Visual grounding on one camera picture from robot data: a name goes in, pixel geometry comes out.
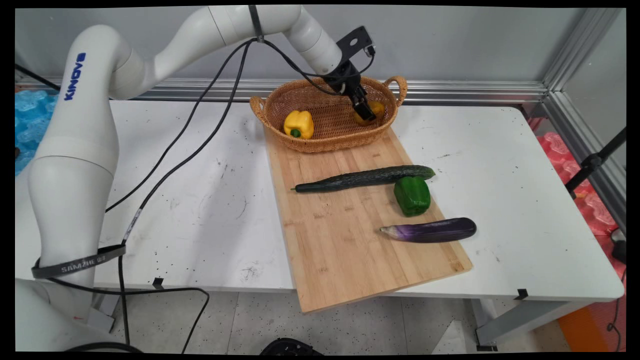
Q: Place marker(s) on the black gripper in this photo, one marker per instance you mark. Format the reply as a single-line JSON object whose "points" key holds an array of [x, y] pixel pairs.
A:
{"points": [[343, 79]]}

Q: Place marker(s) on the brown-orange bell pepper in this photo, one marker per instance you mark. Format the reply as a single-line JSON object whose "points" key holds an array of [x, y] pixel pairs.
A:
{"points": [[377, 109]]}

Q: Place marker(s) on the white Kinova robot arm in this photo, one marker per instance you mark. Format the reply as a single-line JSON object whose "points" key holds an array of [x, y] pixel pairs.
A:
{"points": [[75, 150]]}

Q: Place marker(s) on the yellow bell pepper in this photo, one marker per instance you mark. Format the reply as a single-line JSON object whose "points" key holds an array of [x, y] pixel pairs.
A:
{"points": [[299, 123]]}

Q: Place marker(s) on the long dark green cucumber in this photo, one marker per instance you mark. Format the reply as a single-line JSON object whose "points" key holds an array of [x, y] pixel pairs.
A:
{"points": [[365, 178]]}

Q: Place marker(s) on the green bell pepper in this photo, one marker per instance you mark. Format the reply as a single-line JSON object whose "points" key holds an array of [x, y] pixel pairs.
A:
{"points": [[412, 196]]}

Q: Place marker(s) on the bamboo cutting board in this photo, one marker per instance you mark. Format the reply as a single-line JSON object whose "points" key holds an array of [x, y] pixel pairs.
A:
{"points": [[345, 235]]}

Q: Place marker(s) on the purple eggplant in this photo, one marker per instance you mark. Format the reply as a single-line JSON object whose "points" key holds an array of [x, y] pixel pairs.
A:
{"points": [[432, 230]]}

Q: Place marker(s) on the red foam mat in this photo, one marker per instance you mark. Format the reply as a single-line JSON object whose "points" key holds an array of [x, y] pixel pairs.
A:
{"points": [[582, 190]]}

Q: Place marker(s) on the black tripod stand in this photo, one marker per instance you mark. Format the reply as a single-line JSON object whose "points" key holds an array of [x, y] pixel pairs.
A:
{"points": [[592, 162]]}

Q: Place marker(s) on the black tape marker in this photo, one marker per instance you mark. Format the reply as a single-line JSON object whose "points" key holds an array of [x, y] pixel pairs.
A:
{"points": [[158, 283], [521, 294]]}

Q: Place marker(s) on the black round object on floor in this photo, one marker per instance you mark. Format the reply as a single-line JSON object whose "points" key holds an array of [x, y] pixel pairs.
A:
{"points": [[290, 347]]}

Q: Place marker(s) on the grey metal table leg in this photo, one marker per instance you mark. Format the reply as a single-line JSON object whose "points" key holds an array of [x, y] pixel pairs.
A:
{"points": [[106, 312], [525, 320]]}

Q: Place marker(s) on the black power adapter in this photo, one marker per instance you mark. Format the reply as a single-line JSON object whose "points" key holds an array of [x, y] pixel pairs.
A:
{"points": [[619, 247]]}

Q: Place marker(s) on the orange floor mat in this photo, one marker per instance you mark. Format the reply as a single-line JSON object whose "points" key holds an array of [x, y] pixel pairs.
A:
{"points": [[585, 330]]}

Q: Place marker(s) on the blue foam mat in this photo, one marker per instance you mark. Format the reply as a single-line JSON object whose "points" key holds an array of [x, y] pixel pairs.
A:
{"points": [[32, 120]]}

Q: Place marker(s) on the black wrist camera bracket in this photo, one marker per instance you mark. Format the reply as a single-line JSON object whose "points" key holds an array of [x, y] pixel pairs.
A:
{"points": [[356, 40]]}

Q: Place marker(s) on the horizontal aluminium frame rail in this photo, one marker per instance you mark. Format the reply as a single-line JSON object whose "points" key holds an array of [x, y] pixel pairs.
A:
{"points": [[450, 92]]}

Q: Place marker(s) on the aluminium frame corner post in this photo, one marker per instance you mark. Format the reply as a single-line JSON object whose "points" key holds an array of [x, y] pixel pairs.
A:
{"points": [[575, 47]]}

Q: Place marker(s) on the slanted aluminium frame rail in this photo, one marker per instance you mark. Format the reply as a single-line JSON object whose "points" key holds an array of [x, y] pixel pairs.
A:
{"points": [[585, 145]]}

